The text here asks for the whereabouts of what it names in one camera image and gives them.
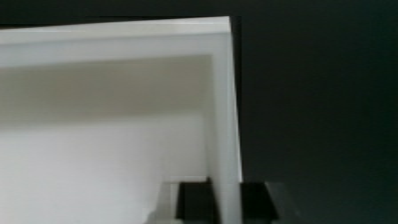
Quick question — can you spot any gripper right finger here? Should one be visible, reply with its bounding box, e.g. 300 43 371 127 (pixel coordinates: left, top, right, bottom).
240 182 279 224

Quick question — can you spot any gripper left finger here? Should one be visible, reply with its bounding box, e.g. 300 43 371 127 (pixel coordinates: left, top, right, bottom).
176 179 220 224

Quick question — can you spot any white drawer cabinet box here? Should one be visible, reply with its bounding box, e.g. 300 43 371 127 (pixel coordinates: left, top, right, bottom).
0 17 244 224

